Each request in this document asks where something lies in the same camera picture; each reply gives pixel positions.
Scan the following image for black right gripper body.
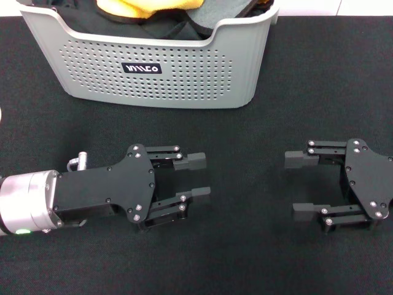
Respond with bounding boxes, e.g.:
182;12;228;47
339;138;393;230

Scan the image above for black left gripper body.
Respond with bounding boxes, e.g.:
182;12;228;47
52;143;157;230

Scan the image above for yellow towel with black trim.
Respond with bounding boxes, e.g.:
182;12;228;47
96;0;206;23

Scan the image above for grey perforated storage basket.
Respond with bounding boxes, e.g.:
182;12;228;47
18;0;281;110

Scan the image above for grey towel with black trim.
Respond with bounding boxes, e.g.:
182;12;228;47
181;0;275;39

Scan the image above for silver wrist plug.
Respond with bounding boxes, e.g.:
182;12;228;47
68;151;88;171

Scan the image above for black cloth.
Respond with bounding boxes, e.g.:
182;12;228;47
50;0;203;41

